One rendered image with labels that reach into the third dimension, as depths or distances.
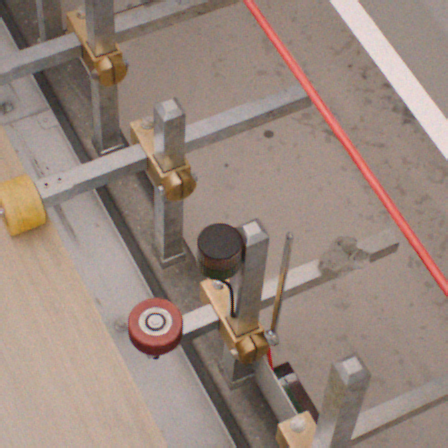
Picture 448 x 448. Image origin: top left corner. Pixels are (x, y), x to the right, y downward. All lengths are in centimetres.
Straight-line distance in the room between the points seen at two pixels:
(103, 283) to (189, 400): 27
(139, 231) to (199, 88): 114
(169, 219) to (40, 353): 33
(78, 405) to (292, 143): 152
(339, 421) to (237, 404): 42
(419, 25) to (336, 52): 314
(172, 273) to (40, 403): 43
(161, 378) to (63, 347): 33
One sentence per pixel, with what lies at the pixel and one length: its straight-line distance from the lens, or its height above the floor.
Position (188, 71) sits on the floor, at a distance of 328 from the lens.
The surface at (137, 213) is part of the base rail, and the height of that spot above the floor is 70.
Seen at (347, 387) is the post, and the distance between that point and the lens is 150.
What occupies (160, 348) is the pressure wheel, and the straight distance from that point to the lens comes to 181.
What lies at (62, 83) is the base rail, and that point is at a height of 70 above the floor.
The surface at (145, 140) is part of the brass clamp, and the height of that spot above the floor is 97.
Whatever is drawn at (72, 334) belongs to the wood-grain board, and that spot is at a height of 90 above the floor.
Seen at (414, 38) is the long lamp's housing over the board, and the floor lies 234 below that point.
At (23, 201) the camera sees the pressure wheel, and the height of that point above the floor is 98.
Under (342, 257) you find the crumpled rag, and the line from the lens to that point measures 194.
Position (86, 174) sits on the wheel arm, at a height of 96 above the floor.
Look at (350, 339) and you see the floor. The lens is 286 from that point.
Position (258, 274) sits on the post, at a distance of 172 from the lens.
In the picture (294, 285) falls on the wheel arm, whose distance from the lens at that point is 191.
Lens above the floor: 250
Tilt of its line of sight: 57 degrees down
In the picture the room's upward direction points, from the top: 5 degrees clockwise
